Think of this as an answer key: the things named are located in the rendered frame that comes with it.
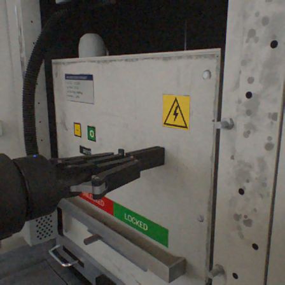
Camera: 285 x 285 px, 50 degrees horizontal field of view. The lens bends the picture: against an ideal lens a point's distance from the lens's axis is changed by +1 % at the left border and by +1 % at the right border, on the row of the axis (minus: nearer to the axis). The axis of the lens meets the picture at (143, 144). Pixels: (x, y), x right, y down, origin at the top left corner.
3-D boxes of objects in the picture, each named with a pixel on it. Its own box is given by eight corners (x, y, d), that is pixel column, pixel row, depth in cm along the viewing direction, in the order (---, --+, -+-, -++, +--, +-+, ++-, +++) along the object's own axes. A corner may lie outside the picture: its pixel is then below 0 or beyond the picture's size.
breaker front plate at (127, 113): (198, 359, 50) (214, 53, 39) (60, 240, 85) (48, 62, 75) (203, 354, 51) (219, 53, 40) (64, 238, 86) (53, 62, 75)
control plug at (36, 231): (31, 248, 74) (25, 179, 70) (23, 240, 77) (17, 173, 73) (61, 236, 79) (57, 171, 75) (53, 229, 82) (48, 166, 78)
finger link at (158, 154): (128, 153, 46) (131, 154, 46) (161, 146, 51) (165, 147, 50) (128, 172, 47) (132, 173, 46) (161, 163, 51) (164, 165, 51)
